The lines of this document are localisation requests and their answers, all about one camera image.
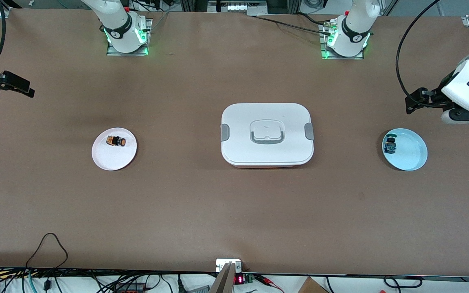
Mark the orange switch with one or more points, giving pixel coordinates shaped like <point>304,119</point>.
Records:
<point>116,141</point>

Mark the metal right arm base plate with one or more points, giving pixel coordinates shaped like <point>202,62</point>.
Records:
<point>148,34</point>

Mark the black power strip red switches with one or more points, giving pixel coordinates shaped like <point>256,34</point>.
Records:
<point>130,288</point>

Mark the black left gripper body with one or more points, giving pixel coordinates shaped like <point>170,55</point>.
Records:
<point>433,98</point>

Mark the white table edge bracket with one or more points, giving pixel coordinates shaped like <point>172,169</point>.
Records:
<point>222,263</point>

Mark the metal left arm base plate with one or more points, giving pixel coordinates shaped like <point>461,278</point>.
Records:
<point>323,44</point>

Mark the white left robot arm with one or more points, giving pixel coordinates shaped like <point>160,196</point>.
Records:
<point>468,81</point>

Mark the white round plate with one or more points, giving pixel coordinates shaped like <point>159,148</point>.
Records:
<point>114,156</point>

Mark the white lunch box grey clips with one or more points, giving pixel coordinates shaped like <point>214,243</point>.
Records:
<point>267,154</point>

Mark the light blue round plate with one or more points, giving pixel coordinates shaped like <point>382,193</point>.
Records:
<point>409,152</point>

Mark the blue switch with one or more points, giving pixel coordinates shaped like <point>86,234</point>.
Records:
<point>390,145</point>

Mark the red digit display module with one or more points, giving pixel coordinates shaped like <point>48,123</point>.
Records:
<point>242,279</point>

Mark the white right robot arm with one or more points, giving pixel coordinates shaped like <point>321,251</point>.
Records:
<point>120,24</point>

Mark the grey slanted beam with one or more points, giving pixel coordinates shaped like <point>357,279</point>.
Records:
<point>223,280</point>

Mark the brown cardboard piece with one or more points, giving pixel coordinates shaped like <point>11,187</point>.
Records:
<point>312,286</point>

